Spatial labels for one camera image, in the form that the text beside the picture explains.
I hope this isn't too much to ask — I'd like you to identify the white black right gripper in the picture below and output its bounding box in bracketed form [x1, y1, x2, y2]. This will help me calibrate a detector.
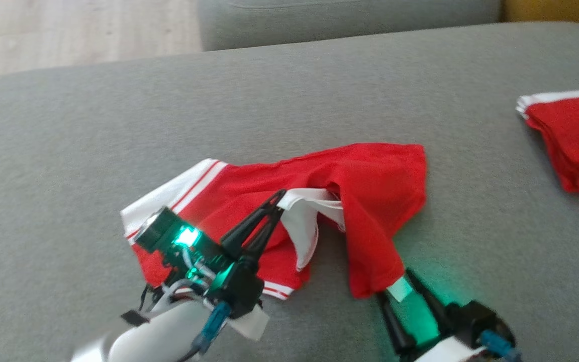
[376, 269, 515, 362]

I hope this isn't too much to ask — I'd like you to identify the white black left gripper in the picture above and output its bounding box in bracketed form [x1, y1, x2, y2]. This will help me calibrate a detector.
[161, 190, 286, 342]

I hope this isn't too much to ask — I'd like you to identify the red basketball jersey number 23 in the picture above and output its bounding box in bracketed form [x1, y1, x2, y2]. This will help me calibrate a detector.
[120, 142, 428, 302]

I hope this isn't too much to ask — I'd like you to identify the large grey fabric sofa seat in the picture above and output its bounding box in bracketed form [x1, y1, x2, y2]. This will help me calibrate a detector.
[0, 21, 579, 362]

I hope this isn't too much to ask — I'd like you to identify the small grey seamed sofa cushion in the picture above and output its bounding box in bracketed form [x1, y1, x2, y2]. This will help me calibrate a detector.
[197, 0, 502, 52]

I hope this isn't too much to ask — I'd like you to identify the right arm blue plug cable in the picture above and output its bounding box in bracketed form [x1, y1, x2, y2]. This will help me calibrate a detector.
[480, 329, 522, 362]

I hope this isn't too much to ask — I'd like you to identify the arm blue plug cable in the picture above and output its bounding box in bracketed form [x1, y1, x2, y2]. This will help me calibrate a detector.
[480, 329, 522, 362]
[191, 301, 232, 355]

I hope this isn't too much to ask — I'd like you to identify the left arm blue plug cable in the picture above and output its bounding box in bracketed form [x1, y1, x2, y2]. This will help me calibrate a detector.
[191, 301, 232, 355]

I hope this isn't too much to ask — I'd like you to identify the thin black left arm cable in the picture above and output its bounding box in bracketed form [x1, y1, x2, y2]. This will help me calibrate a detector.
[138, 283, 155, 312]

